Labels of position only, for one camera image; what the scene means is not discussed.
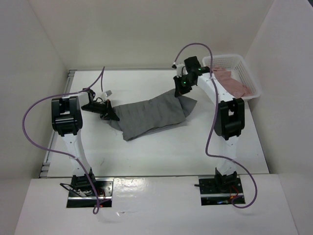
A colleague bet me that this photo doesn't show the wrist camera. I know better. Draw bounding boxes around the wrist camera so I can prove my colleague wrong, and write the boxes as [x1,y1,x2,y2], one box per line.
[101,90,112,100]
[172,63,187,77]

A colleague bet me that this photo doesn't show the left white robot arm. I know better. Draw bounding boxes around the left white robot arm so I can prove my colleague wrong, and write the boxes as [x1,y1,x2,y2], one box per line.
[51,88,120,196]

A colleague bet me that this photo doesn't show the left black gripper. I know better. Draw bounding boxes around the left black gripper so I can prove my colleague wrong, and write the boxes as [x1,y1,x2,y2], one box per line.
[81,99,119,121]

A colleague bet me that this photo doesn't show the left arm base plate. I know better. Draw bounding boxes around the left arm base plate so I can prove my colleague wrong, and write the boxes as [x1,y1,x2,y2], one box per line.
[60,178,114,208]

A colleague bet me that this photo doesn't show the pink skirt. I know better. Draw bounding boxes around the pink skirt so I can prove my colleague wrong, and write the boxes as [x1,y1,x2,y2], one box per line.
[212,67,253,98]

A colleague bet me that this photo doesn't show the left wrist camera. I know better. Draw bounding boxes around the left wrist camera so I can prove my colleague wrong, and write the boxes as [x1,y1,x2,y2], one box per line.
[101,90,112,100]

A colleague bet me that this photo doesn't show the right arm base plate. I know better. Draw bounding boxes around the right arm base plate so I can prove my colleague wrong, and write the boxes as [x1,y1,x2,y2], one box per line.
[194,176,246,206]

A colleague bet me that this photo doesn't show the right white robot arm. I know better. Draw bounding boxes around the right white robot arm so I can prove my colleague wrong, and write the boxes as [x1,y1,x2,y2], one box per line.
[172,56,245,193]

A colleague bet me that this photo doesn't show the white plastic basket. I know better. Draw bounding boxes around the white plastic basket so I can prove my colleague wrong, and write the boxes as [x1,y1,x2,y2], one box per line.
[212,54,261,101]

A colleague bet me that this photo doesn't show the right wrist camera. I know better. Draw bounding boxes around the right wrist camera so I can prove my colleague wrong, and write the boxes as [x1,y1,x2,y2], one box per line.
[172,63,187,77]

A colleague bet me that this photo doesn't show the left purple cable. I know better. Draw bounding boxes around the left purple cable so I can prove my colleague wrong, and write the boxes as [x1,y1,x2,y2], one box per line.
[22,66,109,214]

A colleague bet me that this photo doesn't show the grey pleated skirt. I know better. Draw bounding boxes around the grey pleated skirt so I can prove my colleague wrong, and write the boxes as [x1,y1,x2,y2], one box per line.
[109,89,197,141]

